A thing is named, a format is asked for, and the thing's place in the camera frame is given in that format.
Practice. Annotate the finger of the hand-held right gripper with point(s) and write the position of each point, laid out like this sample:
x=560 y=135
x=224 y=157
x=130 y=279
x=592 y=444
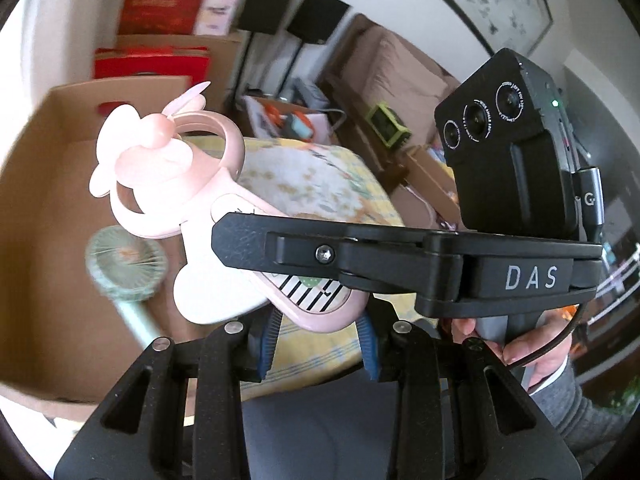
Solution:
x=300 y=247
x=385 y=292

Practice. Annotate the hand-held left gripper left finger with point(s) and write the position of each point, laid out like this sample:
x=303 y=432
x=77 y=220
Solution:
x=269 y=342

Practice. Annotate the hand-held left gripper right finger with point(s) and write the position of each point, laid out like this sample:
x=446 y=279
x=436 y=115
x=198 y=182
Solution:
x=367 y=346

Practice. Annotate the pink handheld fan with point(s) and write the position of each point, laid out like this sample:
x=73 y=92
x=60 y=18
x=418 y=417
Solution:
x=150 y=135

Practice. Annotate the large cardboard box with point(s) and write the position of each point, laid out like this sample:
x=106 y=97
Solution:
x=50 y=210

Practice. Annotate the person's right forearm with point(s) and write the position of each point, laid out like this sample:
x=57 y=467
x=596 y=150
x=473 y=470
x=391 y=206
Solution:
x=585 y=420

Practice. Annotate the person's right hand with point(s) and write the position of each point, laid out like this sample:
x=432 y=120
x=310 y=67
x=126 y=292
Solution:
x=515 y=352

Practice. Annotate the yellow plaid blanket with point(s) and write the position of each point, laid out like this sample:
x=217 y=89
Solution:
x=320 y=355

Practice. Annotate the small open cardboard box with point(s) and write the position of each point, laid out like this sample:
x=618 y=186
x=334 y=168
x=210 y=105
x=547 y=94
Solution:
x=425 y=170

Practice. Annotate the person's grey trousers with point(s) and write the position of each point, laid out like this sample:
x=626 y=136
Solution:
x=320 y=425

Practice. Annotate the teal plastic device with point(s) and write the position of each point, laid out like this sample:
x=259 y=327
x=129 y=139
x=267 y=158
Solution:
x=301 y=125

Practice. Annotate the cardboard box with papers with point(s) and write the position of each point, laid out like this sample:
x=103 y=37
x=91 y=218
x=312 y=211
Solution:
x=320 y=125

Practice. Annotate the green portable radio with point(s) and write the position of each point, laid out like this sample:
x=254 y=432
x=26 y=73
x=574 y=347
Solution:
x=389 y=125

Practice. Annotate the printed paper sheet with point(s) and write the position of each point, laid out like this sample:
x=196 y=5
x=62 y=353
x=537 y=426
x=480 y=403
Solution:
x=260 y=117

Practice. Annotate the orange plastic clip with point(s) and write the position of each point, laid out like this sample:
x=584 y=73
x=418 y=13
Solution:
x=275 y=112

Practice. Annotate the beige sofa cushion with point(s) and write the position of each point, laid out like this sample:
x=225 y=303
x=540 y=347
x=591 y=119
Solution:
x=410 y=75

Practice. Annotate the white metal rack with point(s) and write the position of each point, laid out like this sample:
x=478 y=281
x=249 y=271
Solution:
x=620 y=275

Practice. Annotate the green handheld fan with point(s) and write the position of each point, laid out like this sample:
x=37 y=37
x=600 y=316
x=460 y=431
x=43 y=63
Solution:
x=125 y=260

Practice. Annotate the black speaker stand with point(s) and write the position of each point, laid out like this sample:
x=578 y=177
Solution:
x=295 y=67
x=247 y=65

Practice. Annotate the wooden sofa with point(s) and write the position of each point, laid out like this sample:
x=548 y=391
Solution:
x=345 y=70

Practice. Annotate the red cookie box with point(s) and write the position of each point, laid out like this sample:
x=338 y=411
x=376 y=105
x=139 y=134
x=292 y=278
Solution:
x=150 y=62

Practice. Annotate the white pink carton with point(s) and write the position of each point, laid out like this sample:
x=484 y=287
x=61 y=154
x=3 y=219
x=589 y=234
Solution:
x=217 y=10

